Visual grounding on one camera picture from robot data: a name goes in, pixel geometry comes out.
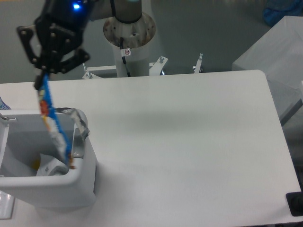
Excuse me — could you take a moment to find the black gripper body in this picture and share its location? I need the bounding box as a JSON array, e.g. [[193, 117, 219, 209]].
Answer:
[[35, 0, 95, 70]]

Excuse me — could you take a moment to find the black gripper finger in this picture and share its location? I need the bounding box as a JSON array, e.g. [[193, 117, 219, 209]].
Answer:
[[48, 48, 90, 74], [17, 25, 48, 89]]

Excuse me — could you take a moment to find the blue snack wrapper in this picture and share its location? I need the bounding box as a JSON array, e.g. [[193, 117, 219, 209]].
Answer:
[[36, 72, 90, 169]]

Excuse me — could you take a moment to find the white plastic packaging trash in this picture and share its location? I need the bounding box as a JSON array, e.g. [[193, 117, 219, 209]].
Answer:
[[36, 154, 69, 176]]

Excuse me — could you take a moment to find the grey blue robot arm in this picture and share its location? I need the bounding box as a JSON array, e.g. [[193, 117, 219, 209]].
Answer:
[[17, 0, 142, 90]]

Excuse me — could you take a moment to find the white trash can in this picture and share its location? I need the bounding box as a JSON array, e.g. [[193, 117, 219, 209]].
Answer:
[[0, 110, 97, 208]]

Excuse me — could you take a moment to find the blue white package left edge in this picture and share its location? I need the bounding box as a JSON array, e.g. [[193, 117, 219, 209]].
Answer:
[[0, 97, 11, 110]]

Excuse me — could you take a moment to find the white covered box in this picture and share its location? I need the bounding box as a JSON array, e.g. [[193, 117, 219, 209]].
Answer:
[[232, 16, 303, 125]]

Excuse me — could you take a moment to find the blue bag in corner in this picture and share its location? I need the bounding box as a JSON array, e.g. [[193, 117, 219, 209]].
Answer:
[[262, 0, 303, 27]]

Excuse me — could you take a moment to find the black device at table edge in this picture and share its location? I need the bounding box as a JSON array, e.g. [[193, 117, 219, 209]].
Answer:
[[286, 192, 303, 217]]

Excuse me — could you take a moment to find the black cable on pedestal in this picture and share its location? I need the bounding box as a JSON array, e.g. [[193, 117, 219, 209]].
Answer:
[[119, 37, 132, 78]]

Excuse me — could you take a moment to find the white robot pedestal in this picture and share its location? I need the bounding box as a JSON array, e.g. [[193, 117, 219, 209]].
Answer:
[[103, 13, 156, 78]]

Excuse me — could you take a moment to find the white table frame bracket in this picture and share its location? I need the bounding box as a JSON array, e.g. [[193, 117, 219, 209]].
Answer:
[[82, 53, 204, 79]]

